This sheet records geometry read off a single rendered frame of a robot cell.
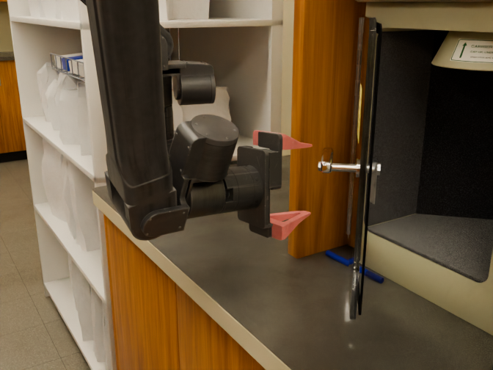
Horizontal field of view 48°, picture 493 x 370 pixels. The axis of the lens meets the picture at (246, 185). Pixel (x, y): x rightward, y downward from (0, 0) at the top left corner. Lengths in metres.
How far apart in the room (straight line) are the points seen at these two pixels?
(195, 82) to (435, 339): 0.54
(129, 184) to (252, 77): 1.53
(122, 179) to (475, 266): 0.58
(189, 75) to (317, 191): 0.33
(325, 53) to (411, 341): 0.50
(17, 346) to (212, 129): 2.14
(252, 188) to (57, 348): 2.00
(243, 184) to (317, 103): 0.36
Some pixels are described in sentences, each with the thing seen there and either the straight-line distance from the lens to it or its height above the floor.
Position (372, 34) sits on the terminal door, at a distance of 0.67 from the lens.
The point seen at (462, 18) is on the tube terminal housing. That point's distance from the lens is 0.86.
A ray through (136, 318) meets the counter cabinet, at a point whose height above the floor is 0.64.
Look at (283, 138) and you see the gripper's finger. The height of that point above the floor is 1.24.
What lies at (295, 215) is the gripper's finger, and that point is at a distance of 0.78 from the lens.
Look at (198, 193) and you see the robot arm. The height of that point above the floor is 1.19.
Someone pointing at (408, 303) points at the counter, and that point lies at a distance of 0.96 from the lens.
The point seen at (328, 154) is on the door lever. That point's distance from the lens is 0.77.
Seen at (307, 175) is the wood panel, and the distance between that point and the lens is 1.02.
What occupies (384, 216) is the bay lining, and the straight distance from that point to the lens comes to 1.07.
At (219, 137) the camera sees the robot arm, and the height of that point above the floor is 1.27.
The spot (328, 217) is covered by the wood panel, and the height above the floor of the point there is 1.01.
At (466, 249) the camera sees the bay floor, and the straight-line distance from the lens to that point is 1.00.
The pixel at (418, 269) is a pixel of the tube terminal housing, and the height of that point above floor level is 0.99.
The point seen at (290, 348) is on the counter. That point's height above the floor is 0.94.
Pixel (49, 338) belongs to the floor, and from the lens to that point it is 2.68.
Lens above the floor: 1.40
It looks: 18 degrees down
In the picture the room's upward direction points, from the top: straight up
